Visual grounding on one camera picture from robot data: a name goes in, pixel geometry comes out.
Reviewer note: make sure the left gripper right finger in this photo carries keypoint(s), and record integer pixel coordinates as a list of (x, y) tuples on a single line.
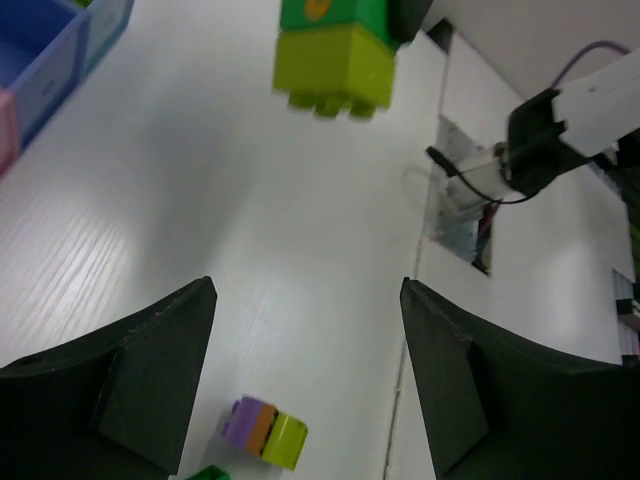
[(498, 406)]

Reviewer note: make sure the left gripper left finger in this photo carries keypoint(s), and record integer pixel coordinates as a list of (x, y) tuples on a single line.
[(115, 403)]

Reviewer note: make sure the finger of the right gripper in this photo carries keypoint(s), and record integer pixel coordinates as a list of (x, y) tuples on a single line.
[(405, 18)]

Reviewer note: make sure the long multicolour brick stack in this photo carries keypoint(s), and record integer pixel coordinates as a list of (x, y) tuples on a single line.
[(335, 56)]

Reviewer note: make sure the green yellow orange brick stack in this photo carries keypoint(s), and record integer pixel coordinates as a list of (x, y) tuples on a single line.
[(211, 472)]

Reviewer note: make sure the small purple green brick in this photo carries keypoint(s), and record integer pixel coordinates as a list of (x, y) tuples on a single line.
[(261, 429)]

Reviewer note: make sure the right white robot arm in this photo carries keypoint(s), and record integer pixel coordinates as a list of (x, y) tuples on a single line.
[(591, 119)]

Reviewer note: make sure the light blue bin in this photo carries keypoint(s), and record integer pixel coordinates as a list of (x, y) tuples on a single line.
[(108, 19)]

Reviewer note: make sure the small pink bin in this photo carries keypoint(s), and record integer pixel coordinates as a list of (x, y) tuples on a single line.
[(10, 144)]

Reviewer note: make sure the dark blue bin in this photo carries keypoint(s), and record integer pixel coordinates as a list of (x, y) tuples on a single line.
[(43, 44)]

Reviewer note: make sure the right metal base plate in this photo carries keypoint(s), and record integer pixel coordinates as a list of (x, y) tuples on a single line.
[(456, 218)]

